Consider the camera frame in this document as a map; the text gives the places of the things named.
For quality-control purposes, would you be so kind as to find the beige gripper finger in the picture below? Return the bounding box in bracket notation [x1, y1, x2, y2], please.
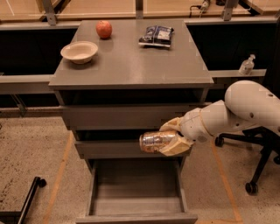
[159, 134, 194, 157]
[159, 117, 182, 132]

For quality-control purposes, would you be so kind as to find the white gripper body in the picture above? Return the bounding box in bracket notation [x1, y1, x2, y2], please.
[179, 108, 212, 142]

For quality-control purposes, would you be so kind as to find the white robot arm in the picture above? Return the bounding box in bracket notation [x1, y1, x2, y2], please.
[160, 80, 280, 156]

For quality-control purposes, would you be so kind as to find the grey top drawer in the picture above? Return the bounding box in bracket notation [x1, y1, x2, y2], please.
[62, 103, 208, 130]

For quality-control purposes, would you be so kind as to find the grey drawer cabinet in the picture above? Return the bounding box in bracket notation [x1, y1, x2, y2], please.
[48, 18, 214, 174]

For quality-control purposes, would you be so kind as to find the grey open bottom drawer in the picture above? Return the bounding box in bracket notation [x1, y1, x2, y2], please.
[76, 157, 198, 224]

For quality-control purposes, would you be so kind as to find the grey middle drawer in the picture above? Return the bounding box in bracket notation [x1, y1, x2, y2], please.
[73, 138, 194, 160]

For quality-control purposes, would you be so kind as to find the black office chair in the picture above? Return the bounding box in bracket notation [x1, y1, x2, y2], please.
[214, 18, 280, 195]

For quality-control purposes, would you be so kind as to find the clear sanitizer bottle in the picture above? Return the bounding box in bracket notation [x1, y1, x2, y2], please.
[239, 54, 256, 75]

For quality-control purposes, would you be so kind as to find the blue snack bag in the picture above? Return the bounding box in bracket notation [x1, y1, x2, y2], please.
[138, 25, 174, 48]

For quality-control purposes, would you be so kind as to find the red apple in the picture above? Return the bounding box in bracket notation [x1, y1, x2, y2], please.
[95, 20, 112, 39]

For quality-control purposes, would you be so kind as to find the white bowl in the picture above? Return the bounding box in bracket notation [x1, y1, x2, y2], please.
[60, 41, 98, 65]

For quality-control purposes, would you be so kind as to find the black wheeled stand leg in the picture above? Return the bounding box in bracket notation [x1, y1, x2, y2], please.
[0, 177, 46, 224]

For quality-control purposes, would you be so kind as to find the black cable with plug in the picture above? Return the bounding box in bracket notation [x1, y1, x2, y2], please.
[188, 0, 211, 18]

